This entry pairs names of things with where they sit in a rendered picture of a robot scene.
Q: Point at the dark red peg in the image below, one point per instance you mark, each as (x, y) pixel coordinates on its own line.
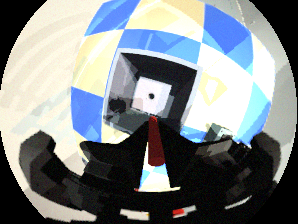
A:
(156, 156)

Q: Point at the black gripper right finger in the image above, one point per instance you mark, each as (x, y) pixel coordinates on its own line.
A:
(182, 153)

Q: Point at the white square plate with hole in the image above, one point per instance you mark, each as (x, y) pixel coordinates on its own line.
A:
(160, 91)

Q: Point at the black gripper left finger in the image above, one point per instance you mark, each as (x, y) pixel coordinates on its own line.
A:
(129, 154)

